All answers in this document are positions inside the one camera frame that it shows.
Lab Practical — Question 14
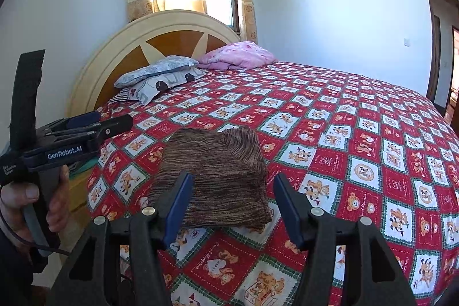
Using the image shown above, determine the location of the red checked printed blanket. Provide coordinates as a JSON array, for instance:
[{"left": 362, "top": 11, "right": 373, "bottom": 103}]
[{"left": 86, "top": 60, "right": 459, "bottom": 306}]

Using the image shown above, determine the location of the white pillow with dark spots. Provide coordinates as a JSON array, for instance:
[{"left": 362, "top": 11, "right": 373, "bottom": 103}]
[{"left": 129, "top": 67, "right": 209, "bottom": 105}]

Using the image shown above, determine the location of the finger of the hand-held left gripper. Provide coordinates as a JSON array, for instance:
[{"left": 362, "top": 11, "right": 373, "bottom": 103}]
[
  {"left": 66, "top": 111, "right": 102, "bottom": 129},
  {"left": 86, "top": 114, "right": 134, "bottom": 141}
]

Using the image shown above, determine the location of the striped pillow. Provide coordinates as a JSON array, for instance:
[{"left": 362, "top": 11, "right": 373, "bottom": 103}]
[{"left": 108, "top": 88, "right": 131, "bottom": 104}]

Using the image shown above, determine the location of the pink pillow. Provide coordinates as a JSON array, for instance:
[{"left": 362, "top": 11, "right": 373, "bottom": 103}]
[{"left": 198, "top": 41, "right": 277, "bottom": 71}]

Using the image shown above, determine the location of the person's left forearm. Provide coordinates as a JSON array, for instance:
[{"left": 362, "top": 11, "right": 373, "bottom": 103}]
[{"left": 0, "top": 223, "right": 40, "bottom": 306}]

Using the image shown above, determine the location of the green cloth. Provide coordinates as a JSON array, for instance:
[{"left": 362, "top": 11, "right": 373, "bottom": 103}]
[{"left": 70, "top": 163, "right": 96, "bottom": 180}]

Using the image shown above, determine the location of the brown door frame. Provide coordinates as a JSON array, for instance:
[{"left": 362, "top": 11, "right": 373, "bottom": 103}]
[{"left": 424, "top": 0, "right": 459, "bottom": 116}]

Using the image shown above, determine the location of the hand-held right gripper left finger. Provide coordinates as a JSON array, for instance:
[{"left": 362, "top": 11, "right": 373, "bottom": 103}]
[{"left": 54, "top": 173, "right": 195, "bottom": 306}]

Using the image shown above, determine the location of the person's left hand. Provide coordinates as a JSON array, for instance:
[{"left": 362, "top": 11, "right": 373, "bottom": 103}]
[{"left": 0, "top": 166, "right": 70, "bottom": 253}]

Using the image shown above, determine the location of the grey-blue patterned pillow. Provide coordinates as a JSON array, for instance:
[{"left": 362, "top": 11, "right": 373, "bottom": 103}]
[{"left": 114, "top": 56, "right": 199, "bottom": 89}]

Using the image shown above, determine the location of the brown knitted sweater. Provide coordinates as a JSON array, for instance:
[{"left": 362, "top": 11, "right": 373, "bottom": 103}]
[{"left": 149, "top": 127, "right": 272, "bottom": 234}]

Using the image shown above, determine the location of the yellow wooden nightstand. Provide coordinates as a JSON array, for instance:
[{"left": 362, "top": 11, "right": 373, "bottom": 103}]
[{"left": 59, "top": 166, "right": 98, "bottom": 265}]

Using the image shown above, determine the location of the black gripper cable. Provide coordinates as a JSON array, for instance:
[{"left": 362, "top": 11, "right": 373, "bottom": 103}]
[{"left": 0, "top": 213, "right": 71, "bottom": 256}]

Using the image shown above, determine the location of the cream and wood headboard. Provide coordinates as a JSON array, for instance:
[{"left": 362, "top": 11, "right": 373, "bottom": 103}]
[{"left": 66, "top": 9, "right": 241, "bottom": 120}]

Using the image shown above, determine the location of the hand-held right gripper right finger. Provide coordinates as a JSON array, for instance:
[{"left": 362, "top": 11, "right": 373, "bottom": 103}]
[{"left": 273, "top": 173, "right": 418, "bottom": 306}]

